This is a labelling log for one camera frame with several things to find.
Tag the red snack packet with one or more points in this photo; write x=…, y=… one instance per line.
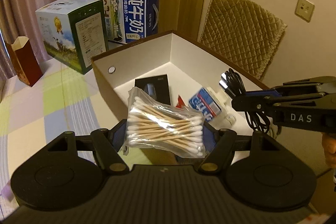
x=181, y=104

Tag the quilted chair cushion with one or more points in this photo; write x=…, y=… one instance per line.
x=244, y=33

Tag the blue milk carton box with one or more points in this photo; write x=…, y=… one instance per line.
x=130, y=20

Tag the brown cardboard storage box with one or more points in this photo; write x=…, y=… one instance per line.
x=188, y=65

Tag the dark red gift box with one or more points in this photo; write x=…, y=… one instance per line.
x=24, y=61

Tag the bag of cotton swabs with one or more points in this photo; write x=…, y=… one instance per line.
x=151, y=124

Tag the person's right hand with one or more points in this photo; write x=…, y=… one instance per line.
x=329, y=147

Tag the black shaver box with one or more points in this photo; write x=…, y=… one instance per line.
x=157, y=87

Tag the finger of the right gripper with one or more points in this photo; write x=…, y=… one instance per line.
x=262, y=94
x=252, y=104

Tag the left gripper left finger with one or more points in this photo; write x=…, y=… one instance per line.
x=106, y=144

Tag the green milk carton box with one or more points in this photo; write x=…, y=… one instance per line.
x=73, y=31

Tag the white hair claw clip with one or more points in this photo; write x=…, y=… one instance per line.
x=223, y=117

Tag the blue white toothpaste box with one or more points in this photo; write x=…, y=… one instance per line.
x=205, y=103

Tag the single wall socket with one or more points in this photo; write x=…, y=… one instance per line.
x=304, y=9

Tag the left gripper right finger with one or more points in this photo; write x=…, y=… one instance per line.
x=220, y=147

